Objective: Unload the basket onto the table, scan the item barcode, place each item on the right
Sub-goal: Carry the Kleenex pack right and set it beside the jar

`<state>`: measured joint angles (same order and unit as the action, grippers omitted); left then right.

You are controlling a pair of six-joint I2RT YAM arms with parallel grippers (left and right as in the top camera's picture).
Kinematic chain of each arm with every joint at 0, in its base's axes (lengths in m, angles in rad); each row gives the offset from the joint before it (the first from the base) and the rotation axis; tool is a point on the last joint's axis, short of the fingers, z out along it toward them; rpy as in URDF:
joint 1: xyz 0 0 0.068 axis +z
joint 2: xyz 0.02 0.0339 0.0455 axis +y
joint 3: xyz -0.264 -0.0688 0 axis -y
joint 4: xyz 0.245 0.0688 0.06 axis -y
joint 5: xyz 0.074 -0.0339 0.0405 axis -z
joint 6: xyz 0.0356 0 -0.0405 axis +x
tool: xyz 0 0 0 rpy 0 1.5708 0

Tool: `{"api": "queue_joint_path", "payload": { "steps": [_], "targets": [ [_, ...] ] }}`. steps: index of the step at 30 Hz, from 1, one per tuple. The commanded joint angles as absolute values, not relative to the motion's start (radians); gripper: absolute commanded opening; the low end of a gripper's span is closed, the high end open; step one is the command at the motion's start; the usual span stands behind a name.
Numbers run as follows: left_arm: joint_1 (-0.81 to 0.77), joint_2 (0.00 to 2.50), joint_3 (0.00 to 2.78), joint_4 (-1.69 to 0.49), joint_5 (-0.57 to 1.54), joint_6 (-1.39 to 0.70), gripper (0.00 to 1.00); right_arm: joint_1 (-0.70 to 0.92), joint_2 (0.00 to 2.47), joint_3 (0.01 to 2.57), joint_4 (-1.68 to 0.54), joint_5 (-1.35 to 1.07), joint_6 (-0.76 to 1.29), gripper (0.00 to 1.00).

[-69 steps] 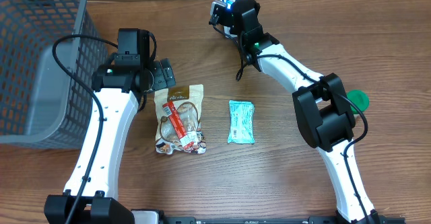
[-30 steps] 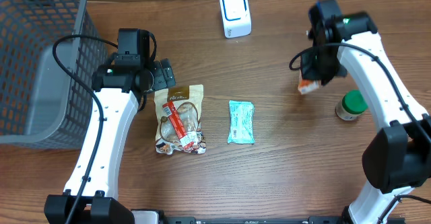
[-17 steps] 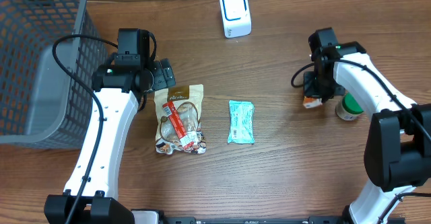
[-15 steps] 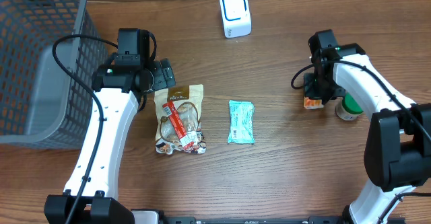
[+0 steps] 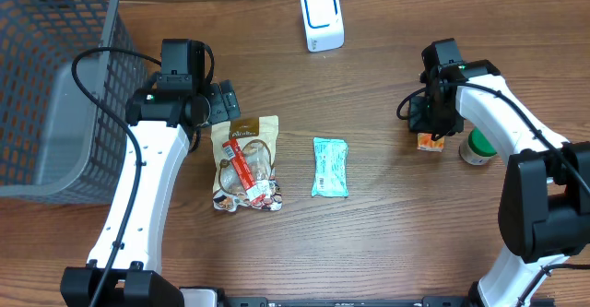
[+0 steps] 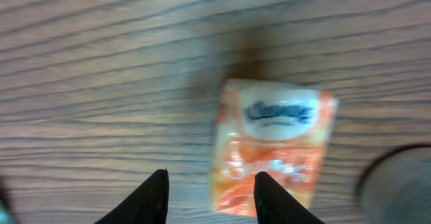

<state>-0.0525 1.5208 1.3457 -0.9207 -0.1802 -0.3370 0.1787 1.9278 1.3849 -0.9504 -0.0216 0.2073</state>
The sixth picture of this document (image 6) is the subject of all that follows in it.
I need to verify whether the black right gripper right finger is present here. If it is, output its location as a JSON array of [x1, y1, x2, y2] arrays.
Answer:
[[254, 172, 324, 224]]

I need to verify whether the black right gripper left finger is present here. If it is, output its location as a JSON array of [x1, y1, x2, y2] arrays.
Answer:
[[95, 169, 169, 224]]

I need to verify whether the green lid jar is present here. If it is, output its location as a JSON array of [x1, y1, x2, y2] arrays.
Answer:
[[356, 145, 430, 224]]

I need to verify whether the teal snack packet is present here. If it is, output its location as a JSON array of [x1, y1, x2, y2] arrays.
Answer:
[[0, 181, 18, 224]]

